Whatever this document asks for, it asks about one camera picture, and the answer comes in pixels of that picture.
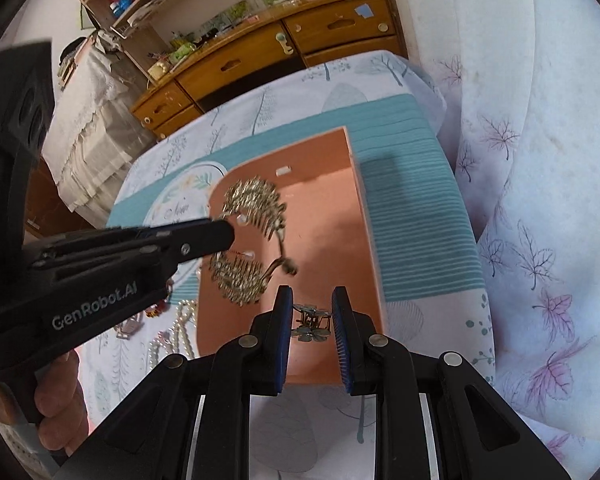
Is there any white pearl necklace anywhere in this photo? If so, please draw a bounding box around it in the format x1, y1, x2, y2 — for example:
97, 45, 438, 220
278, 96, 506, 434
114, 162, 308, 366
150, 299, 198, 361

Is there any small flower hair clip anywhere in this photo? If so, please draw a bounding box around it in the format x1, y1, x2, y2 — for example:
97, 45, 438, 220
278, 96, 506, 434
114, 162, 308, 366
291, 302, 335, 343

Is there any white leaf print curtain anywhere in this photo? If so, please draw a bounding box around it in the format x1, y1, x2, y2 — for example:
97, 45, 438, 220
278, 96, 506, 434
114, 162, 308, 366
370, 0, 600, 461

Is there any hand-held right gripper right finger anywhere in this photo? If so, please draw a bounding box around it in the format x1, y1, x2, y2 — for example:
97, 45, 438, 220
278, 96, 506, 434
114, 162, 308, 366
331, 286, 572, 480

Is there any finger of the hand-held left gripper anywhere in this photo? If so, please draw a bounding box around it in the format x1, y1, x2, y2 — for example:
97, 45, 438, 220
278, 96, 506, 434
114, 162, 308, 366
24, 216, 226, 257
27, 219, 237, 282

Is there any person's left hand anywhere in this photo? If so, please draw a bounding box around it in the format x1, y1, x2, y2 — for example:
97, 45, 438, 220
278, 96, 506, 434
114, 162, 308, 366
32, 349, 91, 460

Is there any pink jewelry box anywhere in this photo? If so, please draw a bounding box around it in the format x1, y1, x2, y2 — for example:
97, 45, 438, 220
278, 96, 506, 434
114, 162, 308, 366
192, 127, 388, 388

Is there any wooden shelf unit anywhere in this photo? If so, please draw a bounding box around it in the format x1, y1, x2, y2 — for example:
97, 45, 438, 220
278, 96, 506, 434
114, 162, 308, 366
65, 0, 221, 63

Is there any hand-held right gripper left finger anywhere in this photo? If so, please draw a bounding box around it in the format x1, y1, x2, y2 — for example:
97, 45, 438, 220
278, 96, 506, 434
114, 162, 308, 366
65, 285, 294, 480

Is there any tree print tablecloth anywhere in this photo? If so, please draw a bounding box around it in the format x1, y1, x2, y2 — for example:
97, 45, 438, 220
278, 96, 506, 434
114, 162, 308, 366
105, 50, 496, 480

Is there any wooden desk with drawers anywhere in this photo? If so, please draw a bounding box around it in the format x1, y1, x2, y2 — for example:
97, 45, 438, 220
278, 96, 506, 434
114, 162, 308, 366
130, 0, 411, 141

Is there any white lace cloth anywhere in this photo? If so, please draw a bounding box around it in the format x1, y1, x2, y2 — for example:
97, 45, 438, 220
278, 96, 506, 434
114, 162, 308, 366
45, 35, 156, 213

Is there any gold rhinestone hair comb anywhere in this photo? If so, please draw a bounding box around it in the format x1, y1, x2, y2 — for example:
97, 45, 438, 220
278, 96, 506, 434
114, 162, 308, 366
207, 176, 301, 306

